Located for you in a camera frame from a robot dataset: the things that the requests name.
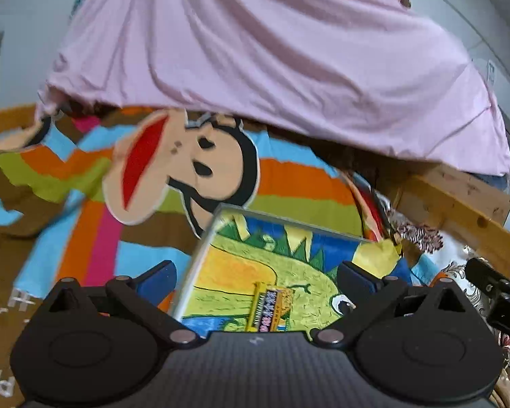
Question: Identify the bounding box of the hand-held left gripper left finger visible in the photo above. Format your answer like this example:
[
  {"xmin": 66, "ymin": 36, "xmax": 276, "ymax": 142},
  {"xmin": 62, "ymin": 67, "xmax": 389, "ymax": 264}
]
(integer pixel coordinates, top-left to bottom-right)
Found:
[{"xmin": 42, "ymin": 260, "xmax": 200, "ymax": 347}]

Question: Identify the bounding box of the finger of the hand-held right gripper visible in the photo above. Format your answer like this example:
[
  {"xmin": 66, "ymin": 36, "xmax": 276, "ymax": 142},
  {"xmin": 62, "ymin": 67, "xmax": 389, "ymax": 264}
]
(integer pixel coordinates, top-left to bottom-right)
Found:
[{"xmin": 465, "ymin": 257, "xmax": 510, "ymax": 303}]

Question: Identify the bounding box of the dinosaur print tray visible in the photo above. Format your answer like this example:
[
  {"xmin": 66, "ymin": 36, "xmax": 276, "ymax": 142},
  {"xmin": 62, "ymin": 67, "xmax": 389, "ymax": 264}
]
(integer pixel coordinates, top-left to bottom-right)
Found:
[{"xmin": 174, "ymin": 204, "xmax": 414, "ymax": 336}]

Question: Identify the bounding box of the pink bed sheet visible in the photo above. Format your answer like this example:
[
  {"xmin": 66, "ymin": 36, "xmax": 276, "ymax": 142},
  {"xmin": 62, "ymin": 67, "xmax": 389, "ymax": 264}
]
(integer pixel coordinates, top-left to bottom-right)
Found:
[{"xmin": 36, "ymin": 0, "xmax": 510, "ymax": 177}]

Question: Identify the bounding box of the teal patterned cloth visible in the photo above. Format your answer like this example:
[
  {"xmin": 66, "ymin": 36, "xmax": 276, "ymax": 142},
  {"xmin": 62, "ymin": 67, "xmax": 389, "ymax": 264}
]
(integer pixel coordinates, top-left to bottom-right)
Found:
[{"xmin": 69, "ymin": 0, "xmax": 90, "ymax": 20}]

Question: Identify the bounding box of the yellow purple snack packet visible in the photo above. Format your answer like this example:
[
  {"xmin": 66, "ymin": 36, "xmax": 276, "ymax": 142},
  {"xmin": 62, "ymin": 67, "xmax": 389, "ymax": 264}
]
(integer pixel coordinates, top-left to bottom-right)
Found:
[{"xmin": 246, "ymin": 283, "xmax": 297, "ymax": 333}]

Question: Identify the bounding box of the monkey printed striped blanket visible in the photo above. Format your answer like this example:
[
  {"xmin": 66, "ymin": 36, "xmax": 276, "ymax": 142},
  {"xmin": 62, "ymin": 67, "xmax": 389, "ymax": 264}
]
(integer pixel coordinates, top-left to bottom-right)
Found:
[{"xmin": 0, "ymin": 104, "xmax": 413, "ymax": 408}]

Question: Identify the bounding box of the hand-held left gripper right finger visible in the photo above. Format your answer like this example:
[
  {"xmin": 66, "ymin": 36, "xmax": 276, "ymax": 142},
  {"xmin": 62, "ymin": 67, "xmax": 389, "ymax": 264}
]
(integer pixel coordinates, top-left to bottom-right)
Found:
[{"xmin": 309, "ymin": 260, "xmax": 468, "ymax": 349}]

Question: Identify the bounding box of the striped colourful cloth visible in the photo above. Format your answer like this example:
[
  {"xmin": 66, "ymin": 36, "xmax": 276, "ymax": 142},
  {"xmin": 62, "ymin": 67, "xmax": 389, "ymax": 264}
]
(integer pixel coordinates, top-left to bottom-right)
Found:
[{"xmin": 344, "ymin": 172, "xmax": 394, "ymax": 243}]

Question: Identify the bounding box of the wooden bed rail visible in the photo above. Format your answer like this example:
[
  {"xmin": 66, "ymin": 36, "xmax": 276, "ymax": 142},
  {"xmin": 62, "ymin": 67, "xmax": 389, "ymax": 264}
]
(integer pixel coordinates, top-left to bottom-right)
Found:
[{"xmin": 0, "ymin": 104, "xmax": 41, "ymax": 158}]

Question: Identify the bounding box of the wooden bed frame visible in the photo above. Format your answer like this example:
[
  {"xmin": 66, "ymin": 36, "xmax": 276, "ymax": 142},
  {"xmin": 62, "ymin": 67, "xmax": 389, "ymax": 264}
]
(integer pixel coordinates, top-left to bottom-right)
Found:
[{"xmin": 391, "ymin": 164, "xmax": 510, "ymax": 277}]

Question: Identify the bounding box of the blue cloth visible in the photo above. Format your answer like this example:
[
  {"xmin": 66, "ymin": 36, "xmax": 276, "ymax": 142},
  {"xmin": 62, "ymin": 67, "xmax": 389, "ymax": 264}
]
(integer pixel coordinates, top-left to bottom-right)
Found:
[{"xmin": 472, "ymin": 172, "xmax": 510, "ymax": 192}]

